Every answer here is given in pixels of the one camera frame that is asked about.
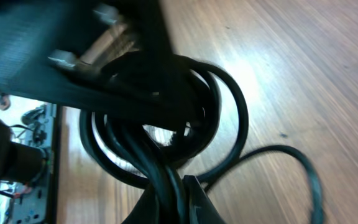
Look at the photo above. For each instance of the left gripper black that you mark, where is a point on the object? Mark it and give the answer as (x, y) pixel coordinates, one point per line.
(48, 53)

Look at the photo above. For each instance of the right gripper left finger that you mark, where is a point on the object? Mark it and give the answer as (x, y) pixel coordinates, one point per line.
(146, 210)

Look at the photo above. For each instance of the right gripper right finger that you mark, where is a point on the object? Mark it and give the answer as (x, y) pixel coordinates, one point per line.
(200, 208)

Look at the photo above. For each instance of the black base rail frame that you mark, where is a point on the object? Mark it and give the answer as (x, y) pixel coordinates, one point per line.
(33, 167)

